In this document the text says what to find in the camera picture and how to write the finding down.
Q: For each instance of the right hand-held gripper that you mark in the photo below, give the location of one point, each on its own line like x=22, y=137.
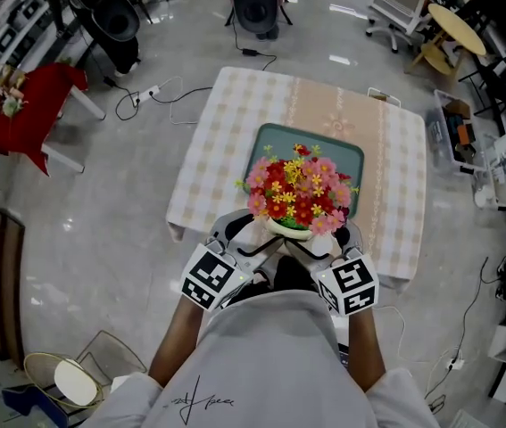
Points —
x=350, y=283

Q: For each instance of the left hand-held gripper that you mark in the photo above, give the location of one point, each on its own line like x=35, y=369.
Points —
x=210, y=279

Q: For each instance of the flower pot with colourful flowers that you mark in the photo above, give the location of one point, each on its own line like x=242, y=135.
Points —
x=297, y=194

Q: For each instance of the green plastic tray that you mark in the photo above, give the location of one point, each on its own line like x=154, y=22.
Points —
x=337, y=152

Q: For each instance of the person's left forearm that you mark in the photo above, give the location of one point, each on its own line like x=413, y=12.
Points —
x=174, y=341

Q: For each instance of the person's right forearm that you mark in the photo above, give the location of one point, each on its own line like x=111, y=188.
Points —
x=366, y=350

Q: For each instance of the person's black trousers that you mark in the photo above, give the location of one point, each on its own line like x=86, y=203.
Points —
x=288, y=274

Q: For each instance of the pink checked tablecloth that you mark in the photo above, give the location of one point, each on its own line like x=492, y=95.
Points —
x=217, y=172

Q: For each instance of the person's white shirt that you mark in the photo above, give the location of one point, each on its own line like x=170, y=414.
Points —
x=261, y=372

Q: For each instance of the small white power strip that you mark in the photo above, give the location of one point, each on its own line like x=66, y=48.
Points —
x=455, y=364

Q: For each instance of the clear plastic storage bin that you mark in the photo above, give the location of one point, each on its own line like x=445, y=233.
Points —
x=455, y=132

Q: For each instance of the black power adapter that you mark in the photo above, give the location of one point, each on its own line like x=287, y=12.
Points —
x=249, y=52

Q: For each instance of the grey shell rig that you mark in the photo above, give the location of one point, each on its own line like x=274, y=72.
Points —
x=254, y=7
x=110, y=16

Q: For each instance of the brown wooden board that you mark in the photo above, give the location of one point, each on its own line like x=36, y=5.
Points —
x=2, y=283

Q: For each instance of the red cloth covered table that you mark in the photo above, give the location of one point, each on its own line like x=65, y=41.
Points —
x=38, y=109

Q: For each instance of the round wooden table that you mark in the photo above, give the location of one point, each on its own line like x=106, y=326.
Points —
x=455, y=29

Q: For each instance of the small flower bunch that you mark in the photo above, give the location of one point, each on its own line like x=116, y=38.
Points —
x=13, y=105

